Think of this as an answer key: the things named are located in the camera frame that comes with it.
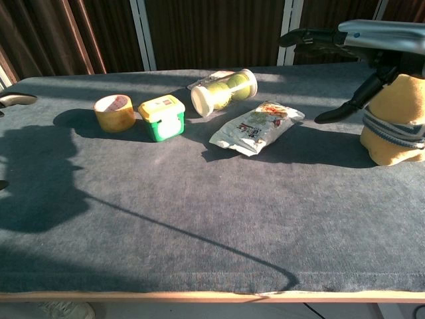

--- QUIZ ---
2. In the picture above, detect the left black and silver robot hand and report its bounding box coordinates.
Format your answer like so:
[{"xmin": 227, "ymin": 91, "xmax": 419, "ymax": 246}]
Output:
[{"xmin": 0, "ymin": 92, "xmax": 38, "ymax": 109}]

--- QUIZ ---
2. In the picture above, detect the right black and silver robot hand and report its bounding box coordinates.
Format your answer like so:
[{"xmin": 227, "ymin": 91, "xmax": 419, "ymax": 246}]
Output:
[{"xmin": 278, "ymin": 19, "xmax": 425, "ymax": 124}]

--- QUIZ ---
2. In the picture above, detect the yellow plush toy striped scarf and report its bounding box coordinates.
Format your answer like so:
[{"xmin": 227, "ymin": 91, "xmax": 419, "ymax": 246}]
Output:
[{"xmin": 360, "ymin": 73, "xmax": 425, "ymax": 166}]

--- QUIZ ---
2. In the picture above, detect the yellow packing tape roll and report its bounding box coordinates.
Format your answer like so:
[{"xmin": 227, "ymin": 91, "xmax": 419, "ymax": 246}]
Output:
[{"xmin": 93, "ymin": 94, "xmax": 136, "ymax": 133}]

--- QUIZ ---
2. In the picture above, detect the green box with yellow lid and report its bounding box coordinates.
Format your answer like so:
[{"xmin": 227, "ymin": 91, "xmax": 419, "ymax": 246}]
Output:
[{"xmin": 137, "ymin": 94, "xmax": 186, "ymax": 143}]

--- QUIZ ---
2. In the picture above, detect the yellow-green tennis ball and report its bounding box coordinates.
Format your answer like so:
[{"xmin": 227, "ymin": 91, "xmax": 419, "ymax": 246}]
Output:
[
  {"xmin": 207, "ymin": 82, "xmax": 232, "ymax": 110},
  {"xmin": 227, "ymin": 73, "xmax": 249, "ymax": 100}
]

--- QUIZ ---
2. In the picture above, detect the white printed snack bag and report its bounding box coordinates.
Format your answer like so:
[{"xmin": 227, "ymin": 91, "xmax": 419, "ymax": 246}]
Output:
[{"xmin": 209, "ymin": 100, "xmax": 305, "ymax": 157}]

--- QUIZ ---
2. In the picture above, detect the brown pleated curtain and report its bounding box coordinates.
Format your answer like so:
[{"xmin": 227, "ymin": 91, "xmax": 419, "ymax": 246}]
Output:
[{"xmin": 0, "ymin": 0, "xmax": 425, "ymax": 86}]

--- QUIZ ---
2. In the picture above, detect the clear plastic blister pack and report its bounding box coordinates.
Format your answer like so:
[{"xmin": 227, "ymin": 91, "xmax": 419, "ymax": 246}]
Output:
[{"xmin": 187, "ymin": 70, "xmax": 234, "ymax": 90}]

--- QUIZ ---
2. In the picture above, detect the clear tennis ball tube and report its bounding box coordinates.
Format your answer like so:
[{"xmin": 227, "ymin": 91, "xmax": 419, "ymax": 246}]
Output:
[{"xmin": 191, "ymin": 68, "xmax": 258, "ymax": 118}]

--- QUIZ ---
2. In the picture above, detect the white sneaker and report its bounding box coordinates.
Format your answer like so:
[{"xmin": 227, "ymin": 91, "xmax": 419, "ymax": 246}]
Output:
[{"xmin": 33, "ymin": 301, "xmax": 96, "ymax": 319}]

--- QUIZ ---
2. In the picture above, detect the grey-blue table cloth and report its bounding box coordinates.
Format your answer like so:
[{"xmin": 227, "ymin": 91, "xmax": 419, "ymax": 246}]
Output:
[{"xmin": 0, "ymin": 61, "xmax": 425, "ymax": 295}]

